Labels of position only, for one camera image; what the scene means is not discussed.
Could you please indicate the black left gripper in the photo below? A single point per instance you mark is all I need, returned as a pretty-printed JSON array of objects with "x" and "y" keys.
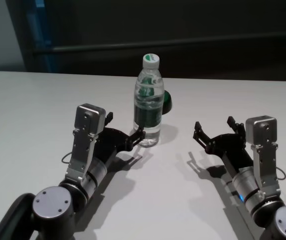
[{"x": 112, "y": 141}]

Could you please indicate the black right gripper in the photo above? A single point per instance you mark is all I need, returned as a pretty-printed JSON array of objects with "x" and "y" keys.
[{"x": 230, "y": 147}]

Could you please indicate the clear plastic water bottle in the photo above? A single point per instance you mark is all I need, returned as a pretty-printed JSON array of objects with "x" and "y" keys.
[{"x": 147, "y": 117}]

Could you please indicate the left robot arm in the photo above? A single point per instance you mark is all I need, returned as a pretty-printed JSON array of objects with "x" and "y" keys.
[{"x": 53, "y": 200}]

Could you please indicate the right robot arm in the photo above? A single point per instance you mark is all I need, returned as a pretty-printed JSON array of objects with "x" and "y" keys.
[{"x": 265, "y": 207}]

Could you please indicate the green YES push button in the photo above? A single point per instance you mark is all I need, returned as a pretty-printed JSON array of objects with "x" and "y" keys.
[{"x": 167, "y": 102}]

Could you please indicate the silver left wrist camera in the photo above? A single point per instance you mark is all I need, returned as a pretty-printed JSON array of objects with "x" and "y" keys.
[{"x": 89, "y": 120}]

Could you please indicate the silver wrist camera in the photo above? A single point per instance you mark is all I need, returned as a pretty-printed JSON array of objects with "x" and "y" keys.
[
  {"x": 89, "y": 120},
  {"x": 262, "y": 130}
]

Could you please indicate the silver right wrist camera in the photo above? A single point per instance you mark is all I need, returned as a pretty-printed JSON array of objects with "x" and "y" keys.
[{"x": 262, "y": 130}]

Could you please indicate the grey horizontal rail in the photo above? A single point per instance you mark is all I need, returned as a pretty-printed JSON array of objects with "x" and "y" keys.
[{"x": 157, "y": 43}]

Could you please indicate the blue vertical post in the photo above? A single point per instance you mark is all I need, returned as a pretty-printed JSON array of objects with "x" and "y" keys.
[{"x": 43, "y": 37}]

